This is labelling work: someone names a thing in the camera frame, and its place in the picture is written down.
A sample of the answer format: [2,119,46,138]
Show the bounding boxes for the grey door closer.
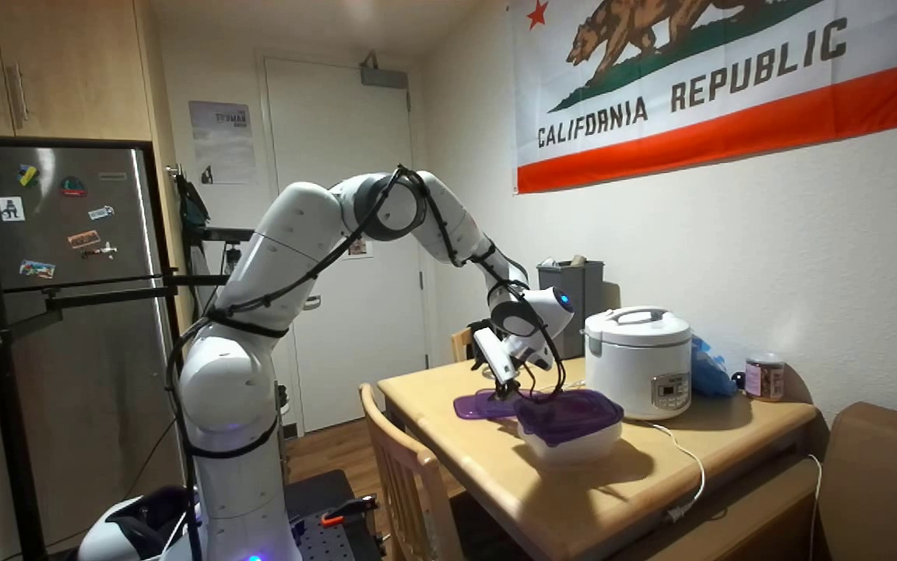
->
[358,51,410,90]

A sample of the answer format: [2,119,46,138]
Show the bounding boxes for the blue striped fridge magnet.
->
[15,258,59,284]

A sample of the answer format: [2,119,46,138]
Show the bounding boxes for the red orange fridge magnet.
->
[64,229,105,256]

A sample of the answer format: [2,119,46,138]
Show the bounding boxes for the California Republic flag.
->
[513,0,897,196]

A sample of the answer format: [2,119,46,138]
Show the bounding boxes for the paper sheet on wall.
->
[187,97,257,149]

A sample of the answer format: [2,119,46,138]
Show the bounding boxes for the purple cloth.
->
[451,385,522,425]
[511,385,628,450]

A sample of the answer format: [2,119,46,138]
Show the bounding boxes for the dark grey tall container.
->
[536,256,606,362]

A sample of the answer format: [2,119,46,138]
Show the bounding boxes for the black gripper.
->
[482,330,544,403]

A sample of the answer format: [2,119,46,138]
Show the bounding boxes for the black stereo camera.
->
[200,225,257,245]

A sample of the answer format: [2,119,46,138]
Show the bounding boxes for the blue plastic bag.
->
[688,333,746,403]

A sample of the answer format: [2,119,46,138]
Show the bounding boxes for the black hanging bag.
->
[170,167,213,253]

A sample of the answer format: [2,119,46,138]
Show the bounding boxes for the clear lunch box purple lid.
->
[511,385,628,466]

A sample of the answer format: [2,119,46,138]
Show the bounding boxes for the white rice cooker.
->
[581,303,699,425]

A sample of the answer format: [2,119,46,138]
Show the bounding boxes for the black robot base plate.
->
[280,466,390,561]

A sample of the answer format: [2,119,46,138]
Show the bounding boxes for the white and black helmet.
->
[76,484,197,561]

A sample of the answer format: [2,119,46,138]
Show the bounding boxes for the wooden wall cabinets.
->
[0,0,161,143]

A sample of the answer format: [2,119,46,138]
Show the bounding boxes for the brown sofa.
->
[815,400,897,561]

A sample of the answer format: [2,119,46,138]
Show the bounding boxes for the white power cord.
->
[645,418,709,527]

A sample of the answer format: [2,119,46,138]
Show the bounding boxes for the orange handled clamp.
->
[317,496,379,527]

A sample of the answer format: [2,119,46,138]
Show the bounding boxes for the wooden chair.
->
[448,327,478,365]
[355,379,468,561]

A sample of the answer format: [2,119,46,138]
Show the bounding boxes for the white door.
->
[258,57,430,435]

